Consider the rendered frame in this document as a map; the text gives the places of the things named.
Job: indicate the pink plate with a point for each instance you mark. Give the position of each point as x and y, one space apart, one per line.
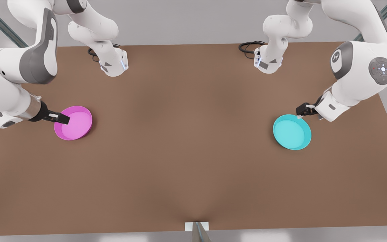
74 123

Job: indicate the blue plate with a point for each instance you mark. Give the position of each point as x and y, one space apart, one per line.
292 132

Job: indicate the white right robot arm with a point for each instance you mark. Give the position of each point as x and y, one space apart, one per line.
15 64

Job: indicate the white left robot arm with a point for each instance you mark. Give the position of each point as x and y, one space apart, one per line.
358 67

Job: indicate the silver frame post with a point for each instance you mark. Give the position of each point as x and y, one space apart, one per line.
198 232
380 16
2 24

